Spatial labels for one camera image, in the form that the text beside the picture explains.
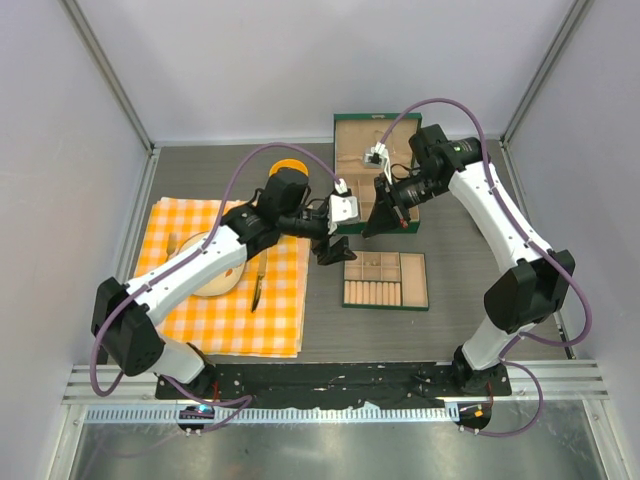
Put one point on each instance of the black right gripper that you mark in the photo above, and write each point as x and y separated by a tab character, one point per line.
384	219

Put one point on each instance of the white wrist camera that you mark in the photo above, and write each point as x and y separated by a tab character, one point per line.
378	157
343	207

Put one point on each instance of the black handled knife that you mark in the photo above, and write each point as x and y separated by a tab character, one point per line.
262	266

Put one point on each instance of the orange white checkered cloth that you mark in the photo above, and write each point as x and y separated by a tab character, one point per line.
226	325

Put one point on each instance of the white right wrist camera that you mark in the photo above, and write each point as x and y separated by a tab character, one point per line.
378	157

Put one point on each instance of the green jewelry tray insert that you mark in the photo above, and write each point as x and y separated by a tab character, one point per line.
386	280

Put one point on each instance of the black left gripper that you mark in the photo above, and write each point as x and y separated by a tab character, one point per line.
337	252

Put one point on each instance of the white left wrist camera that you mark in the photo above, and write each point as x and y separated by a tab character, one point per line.
343	207

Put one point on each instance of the beige bird pattern plate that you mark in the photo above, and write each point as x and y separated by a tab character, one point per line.
223	283

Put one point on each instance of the orange bowl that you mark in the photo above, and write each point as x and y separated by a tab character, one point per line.
289	163

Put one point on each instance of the white slotted cable duct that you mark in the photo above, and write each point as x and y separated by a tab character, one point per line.
184	414

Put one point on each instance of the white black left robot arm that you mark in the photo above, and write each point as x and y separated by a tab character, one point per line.
126	315

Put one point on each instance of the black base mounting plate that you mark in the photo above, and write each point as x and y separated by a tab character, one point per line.
390	385

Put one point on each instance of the green jewelry box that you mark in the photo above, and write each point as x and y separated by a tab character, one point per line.
354	135

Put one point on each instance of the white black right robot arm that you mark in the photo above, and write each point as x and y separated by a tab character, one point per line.
533	279

